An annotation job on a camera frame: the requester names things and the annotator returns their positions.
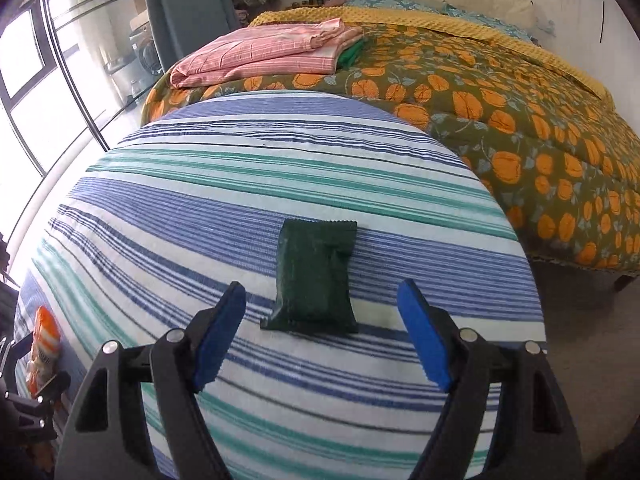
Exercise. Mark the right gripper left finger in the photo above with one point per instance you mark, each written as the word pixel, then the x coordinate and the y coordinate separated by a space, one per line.
pixel 106 435

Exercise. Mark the orange white snack wrapper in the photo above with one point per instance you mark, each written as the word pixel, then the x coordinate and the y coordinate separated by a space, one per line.
pixel 46 348

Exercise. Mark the orange floral green bedspread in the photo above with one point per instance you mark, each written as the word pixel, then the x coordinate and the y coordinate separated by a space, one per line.
pixel 560 162

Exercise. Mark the striped blue green cloth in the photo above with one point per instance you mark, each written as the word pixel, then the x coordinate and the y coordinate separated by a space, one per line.
pixel 156 229

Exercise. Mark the washing machine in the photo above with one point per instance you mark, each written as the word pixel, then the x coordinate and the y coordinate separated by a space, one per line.
pixel 139 69

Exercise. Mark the white wardrobe doors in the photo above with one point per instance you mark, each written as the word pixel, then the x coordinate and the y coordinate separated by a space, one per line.
pixel 596 36

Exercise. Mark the folded pink striped blanket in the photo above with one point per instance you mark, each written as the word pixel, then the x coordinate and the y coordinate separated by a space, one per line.
pixel 276 49

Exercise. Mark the grey blue curtain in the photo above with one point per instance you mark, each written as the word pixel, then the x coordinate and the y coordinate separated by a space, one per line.
pixel 180 27

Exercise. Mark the blue floral pillow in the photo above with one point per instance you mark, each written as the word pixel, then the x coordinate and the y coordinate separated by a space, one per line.
pixel 449 10

